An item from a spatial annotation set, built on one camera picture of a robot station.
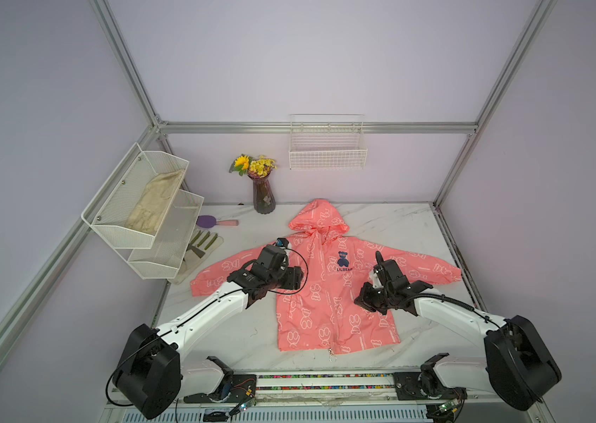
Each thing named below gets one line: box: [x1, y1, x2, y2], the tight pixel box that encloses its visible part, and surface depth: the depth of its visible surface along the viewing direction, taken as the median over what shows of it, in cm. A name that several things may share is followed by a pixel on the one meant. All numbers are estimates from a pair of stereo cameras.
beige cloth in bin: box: [124, 169, 185, 235], surface depth 81 cm
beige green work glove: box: [167, 229, 224, 285], surface depth 106 cm
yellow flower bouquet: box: [228, 154, 278, 179], surface depth 103 cm
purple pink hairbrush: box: [195, 215, 239, 229], surface depth 117 cm
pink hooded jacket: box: [190, 199, 462, 354], surface depth 90 cm
